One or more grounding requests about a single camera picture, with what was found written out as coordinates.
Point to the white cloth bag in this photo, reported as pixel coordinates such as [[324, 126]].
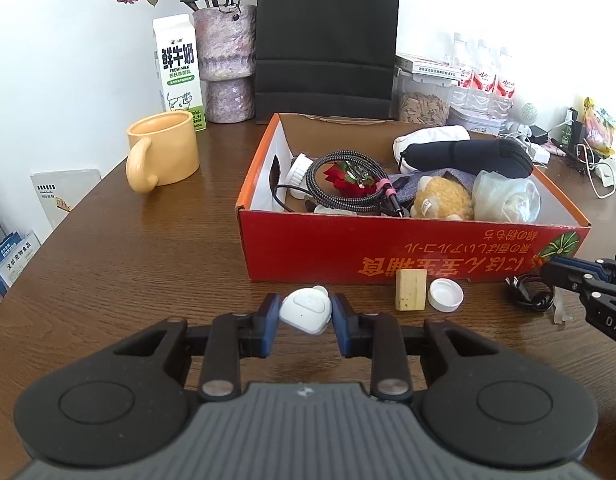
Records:
[[428, 135]]

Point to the small white plastic device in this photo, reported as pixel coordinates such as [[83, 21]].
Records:
[[305, 312]]

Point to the blue white packet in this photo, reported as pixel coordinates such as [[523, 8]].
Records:
[[15, 260]]

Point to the white charger block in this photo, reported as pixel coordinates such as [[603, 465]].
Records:
[[540, 154]]

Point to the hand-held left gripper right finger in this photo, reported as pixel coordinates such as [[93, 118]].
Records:
[[340, 325]]

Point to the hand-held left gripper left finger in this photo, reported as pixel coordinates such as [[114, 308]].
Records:
[[270, 325]]

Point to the clear water bottle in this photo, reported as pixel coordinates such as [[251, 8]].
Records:
[[505, 87], [458, 77], [483, 80]]

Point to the clear seed container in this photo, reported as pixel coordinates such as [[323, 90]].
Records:
[[423, 107]]

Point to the red cardboard box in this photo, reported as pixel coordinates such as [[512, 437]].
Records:
[[313, 250]]

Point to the white flat carton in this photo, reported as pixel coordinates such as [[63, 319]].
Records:
[[63, 190]]

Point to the clear plastic scrap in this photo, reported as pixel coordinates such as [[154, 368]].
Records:
[[561, 312]]

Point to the black paper bag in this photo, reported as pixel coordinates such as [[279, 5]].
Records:
[[328, 35]]

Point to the black upright device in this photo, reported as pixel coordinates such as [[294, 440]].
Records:
[[578, 135]]

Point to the large white ribbed cap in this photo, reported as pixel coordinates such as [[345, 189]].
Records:
[[302, 172]]

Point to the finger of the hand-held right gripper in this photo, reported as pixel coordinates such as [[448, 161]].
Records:
[[563, 270], [613, 272]]

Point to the black power adapter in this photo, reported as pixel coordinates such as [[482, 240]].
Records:
[[539, 135]]

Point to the yellow white plush toy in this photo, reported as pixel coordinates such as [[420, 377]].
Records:
[[443, 200]]

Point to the white green milk carton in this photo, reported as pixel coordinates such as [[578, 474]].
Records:
[[180, 70]]

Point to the small white plastic cap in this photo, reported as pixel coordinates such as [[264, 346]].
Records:
[[444, 296]]

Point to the yellow snack packet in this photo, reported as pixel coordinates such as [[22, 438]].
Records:
[[600, 127]]

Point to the purple mottled vase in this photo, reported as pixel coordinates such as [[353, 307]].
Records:
[[228, 45]]

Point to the clear bag with green mask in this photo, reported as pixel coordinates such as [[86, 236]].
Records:
[[508, 200]]

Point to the red artificial rose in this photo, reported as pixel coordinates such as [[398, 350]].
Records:
[[345, 180]]

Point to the cork block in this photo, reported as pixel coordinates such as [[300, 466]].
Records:
[[411, 290]]

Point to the dark blue zip pouch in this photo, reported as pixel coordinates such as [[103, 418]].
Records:
[[468, 155]]

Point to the yellow ceramic mug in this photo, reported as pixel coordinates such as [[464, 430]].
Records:
[[168, 145]]

